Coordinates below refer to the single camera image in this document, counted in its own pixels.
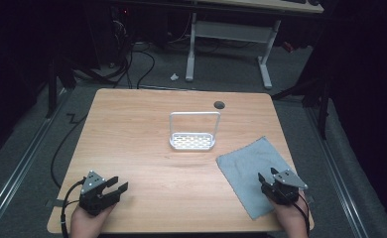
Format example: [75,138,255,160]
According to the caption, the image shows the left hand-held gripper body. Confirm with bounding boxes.
[78,170,121,217]

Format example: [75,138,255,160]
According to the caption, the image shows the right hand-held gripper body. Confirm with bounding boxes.
[261,169,309,206]

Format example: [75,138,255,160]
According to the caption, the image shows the grey cloth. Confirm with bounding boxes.
[215,135,297,221]

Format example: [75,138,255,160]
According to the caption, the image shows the white metal rack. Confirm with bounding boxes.
[169,110,222,152]

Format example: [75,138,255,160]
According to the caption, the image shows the person's left hand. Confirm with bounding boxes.
[69,201,117,238]

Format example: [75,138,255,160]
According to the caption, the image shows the black metal stand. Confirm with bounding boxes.
[45,49,80,119]
[270,70,333,140]

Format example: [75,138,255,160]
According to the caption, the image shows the white-legged desk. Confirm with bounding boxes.
[185,0,325,90]

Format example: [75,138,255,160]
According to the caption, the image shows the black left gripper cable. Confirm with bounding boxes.
[60,177,87,238]

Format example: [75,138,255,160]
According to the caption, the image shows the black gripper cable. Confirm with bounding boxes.
[60,177,87,238]
[292,192,312,238]

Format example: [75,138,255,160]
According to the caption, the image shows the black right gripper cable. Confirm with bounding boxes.
[292,192,312,238]

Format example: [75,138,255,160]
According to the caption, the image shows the metal floor rail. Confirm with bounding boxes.
[305,107,369,238]
[0,90,70,232]

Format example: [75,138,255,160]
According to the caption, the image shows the black floor cable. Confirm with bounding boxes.
[50,112,89,190]

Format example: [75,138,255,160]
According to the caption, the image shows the black floor cables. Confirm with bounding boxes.
[98,19,157,90]

